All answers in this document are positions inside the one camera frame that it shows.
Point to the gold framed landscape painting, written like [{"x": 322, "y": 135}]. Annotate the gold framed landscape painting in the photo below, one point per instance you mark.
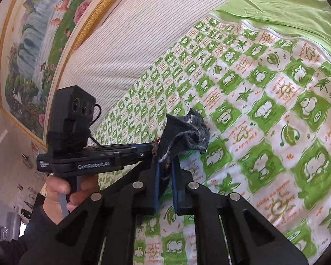
[{"x": 35, "y": 49}]

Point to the plain green quilt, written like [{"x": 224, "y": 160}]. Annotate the plain green quilt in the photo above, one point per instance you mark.
[{"x": 278, "y": 11}]

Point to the person's left hand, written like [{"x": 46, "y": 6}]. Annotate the person's left hand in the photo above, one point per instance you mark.
[{"x": 56, "y": 190}]

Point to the white striped headboard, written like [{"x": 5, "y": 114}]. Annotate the white striped headboard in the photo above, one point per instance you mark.
[{"x": 127, "y": 47}]

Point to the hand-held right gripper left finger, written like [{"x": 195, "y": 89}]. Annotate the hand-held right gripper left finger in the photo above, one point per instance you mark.
[{"x": 155, "y": 187}]

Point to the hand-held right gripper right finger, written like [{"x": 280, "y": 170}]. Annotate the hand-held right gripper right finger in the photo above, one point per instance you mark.
[{"x": 179, "y": 190}]

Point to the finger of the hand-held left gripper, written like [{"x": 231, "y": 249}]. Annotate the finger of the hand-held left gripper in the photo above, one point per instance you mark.
[{"x": 147, "y": 151}]

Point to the person's left forearm dark sleeve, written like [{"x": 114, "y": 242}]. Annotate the person's left forearm dark sleeve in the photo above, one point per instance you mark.
[{"x": 41, "y": 237}]

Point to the green white printed blanket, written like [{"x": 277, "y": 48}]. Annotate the green white printed blanket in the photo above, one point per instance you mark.
[{"x": 264, "y": 116}]

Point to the dark grey pants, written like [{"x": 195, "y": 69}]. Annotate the dark grey pants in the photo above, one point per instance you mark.
[{"x": 187, "y": 135}]

